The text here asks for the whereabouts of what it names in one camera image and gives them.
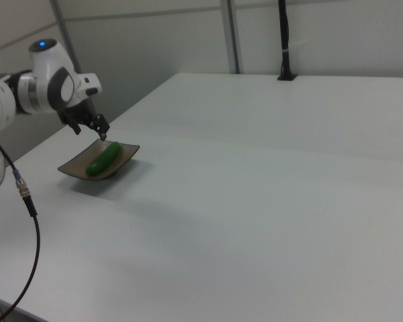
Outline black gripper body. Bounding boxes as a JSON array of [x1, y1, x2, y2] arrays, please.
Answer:
[[57, 99, 101, 129]]

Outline green cucumber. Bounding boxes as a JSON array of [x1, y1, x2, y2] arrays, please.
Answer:
[[85, 141, 122, 178]]

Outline square brown ceramic plate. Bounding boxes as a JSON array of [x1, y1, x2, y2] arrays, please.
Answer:
[[56, 138, 141, 182]]

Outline black pole with base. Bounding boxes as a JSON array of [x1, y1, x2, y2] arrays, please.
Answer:
[[276, 0, 298, 83]]

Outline grey partition post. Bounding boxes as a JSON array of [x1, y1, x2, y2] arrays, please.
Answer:
[[49, 0, 84, 75], [220, 0, 240, 74]]

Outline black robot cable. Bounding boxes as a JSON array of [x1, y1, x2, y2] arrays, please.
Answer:
[[0, 128, 41, 322]]

